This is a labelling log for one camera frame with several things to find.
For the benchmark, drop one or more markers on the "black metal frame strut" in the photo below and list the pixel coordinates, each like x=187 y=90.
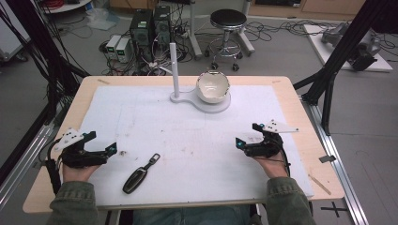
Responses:
x=344 y=53
x=34 y=43

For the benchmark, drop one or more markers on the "person's left hand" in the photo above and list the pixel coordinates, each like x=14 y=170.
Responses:
x=78 y=173

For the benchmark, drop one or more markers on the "white stand with pole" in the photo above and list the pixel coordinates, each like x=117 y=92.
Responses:
x=187 y=99

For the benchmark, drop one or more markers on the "black round stool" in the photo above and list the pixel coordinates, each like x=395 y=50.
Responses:
x=226 y=20

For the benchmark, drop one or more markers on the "black car key fob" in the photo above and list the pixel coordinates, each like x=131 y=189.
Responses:
x=137 y=178

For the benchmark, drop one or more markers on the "person's legs in jeans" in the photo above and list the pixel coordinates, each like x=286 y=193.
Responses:
x=191 y=216

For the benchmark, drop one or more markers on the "aluminium rail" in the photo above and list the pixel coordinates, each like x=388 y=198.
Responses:
x=338 y=175
x=22 y=168

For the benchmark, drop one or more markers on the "person's right hand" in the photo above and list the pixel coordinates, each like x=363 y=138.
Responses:
x=273 y=167

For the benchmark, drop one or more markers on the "black tape piece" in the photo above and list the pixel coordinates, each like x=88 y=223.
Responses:
x=327 y=158

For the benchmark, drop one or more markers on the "white ceramic bowl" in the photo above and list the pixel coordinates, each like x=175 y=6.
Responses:
x=212 y=89

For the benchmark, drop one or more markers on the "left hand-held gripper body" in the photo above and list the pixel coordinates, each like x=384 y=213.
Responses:
x=78 y=156

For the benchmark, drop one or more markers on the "grey desk leg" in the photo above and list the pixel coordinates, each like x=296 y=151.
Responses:
x=194 y=31
x=245 y=34

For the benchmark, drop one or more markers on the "white power supply box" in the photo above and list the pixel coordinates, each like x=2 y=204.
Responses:
x=112 y=45
x=123 y=50

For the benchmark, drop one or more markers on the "round white table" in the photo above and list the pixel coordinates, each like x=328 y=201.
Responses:
x=67 y=6

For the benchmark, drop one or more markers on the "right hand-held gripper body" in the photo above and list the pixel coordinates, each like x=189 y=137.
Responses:
x=266 y=146

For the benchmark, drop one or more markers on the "thin wooden stick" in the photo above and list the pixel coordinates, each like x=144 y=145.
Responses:
x=319 y=184

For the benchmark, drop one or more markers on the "grey robot device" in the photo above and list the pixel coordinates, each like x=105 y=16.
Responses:
x=364 y=47

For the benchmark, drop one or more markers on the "black computer tower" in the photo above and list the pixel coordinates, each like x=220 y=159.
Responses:
x=162 y=25
x=141 y=31

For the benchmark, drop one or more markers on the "clear plastic bag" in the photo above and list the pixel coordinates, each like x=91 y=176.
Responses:
x=101 y=18

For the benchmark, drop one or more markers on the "white floor board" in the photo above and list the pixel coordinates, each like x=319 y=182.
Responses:
x=316 y=43

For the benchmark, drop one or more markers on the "white foam mat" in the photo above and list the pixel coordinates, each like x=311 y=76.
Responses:
x=194 y=143

